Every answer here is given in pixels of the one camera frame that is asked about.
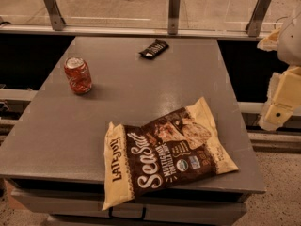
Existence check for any black drawer handle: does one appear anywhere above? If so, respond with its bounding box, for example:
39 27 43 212
108 206 146 220

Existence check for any left metal rail bracket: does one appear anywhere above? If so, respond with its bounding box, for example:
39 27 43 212
43 0 66 31

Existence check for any tortilla chips bag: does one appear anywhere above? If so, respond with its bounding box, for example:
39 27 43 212
103 98 239 210

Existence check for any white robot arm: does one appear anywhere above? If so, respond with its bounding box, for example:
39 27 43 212
257 5 301 131

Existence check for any right metal rail bracket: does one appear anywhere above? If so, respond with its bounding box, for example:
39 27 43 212
246 0 272 37

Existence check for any grey drawer front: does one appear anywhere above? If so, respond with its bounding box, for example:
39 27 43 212
11 189 246 226

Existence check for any middle metal rail bracket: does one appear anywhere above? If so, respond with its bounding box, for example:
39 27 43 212
167 0 181 35

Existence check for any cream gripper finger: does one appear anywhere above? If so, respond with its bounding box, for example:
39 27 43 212
258 66 301 131
257 28 280 52

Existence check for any black snack bar wrapper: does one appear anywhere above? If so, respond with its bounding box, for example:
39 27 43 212
139 39 169 59

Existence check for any metal rail bracket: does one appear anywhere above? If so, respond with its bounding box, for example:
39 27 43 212
246 0 272 37
43 0 66 31
167 0 181 35

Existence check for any red coke can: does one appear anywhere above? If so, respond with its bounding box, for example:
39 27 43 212
64 57 92 94

